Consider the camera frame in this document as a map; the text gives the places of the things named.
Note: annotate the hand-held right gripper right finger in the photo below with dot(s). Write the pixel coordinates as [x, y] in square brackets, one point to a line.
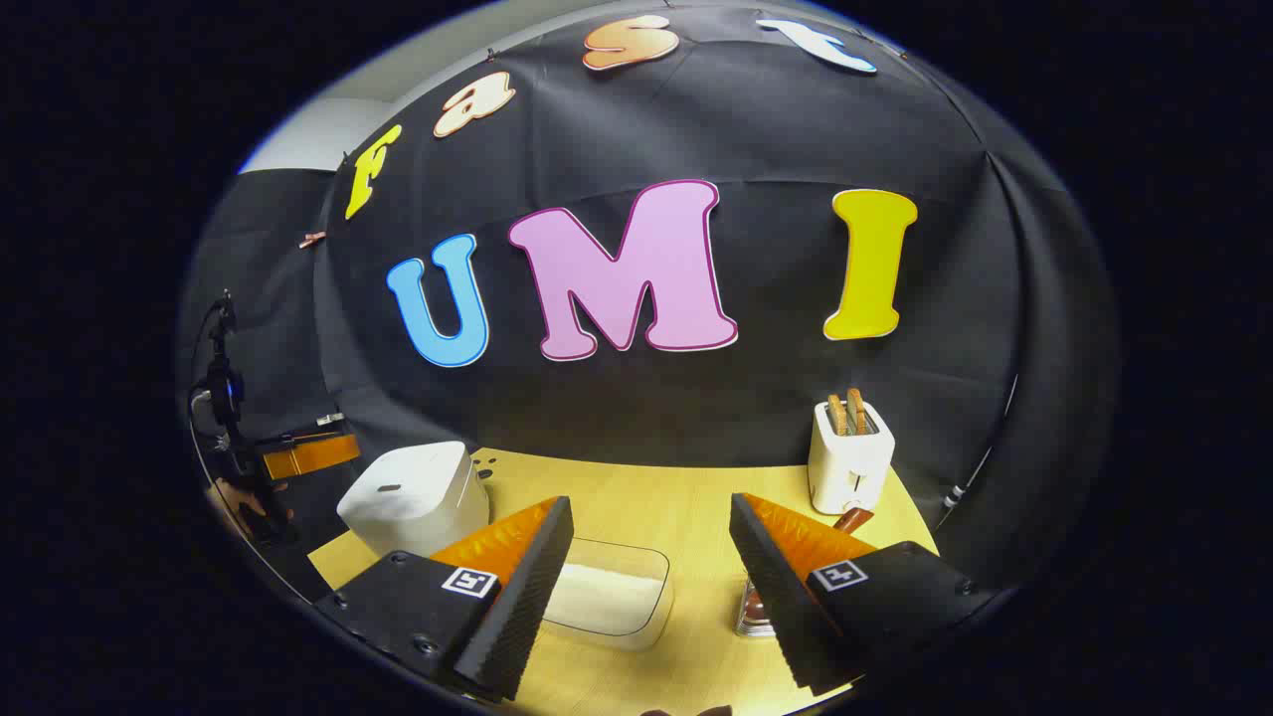
[781, 597]

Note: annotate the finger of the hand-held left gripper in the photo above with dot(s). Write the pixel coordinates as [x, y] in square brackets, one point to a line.
[308, 457]

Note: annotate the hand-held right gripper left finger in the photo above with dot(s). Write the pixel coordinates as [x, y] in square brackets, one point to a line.
[517, 607]

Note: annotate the brown wooden spoon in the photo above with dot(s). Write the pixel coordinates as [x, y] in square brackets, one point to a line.
[855, 518]

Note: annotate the white rice cooker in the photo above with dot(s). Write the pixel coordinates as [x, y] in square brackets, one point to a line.
[413, 497]

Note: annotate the clear plastic container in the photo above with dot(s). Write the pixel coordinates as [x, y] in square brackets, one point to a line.
[656, 557]

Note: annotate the white toaster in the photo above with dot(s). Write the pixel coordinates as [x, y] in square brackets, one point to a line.
[845, 472]

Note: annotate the copper cloth clip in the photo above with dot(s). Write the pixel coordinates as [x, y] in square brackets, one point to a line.
[312, 239]

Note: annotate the brown toast slice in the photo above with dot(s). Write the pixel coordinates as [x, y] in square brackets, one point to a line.
[837, 416]
[857, 410]

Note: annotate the black backdrop cloth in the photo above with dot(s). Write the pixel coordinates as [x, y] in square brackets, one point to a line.
[746, 129]

